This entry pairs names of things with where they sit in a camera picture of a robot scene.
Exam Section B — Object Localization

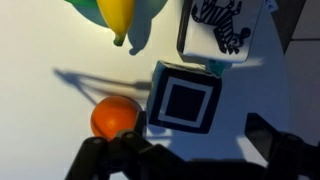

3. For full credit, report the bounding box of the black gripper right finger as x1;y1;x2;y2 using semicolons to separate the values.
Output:
244;112;320;180

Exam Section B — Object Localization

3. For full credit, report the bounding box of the black white square print cube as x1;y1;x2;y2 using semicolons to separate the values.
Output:
145;59;223;135

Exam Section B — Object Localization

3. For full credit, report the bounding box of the white zebra print cube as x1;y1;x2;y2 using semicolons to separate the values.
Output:
176;0;264;64

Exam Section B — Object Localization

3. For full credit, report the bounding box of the green plastic bowl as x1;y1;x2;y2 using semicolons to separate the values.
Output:
64;0;169;28

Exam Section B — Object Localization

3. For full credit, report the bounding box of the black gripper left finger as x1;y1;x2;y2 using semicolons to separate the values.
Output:
65;110;191;180

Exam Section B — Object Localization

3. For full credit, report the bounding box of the orange ball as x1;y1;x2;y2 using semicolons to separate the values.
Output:
90;95;144;141

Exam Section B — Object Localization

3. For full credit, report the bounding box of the yellow toy banana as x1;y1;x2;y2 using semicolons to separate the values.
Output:
95;0;136;47

